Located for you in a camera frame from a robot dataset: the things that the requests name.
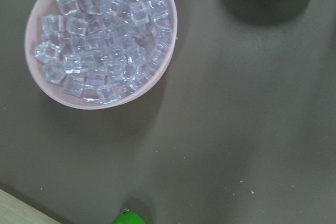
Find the pink bowl of ice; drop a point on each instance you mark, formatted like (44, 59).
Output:
(32, 37)

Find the green lime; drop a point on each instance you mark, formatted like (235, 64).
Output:
(128, 217)

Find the wooden cutting board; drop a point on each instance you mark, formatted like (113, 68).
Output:
(14, 210)

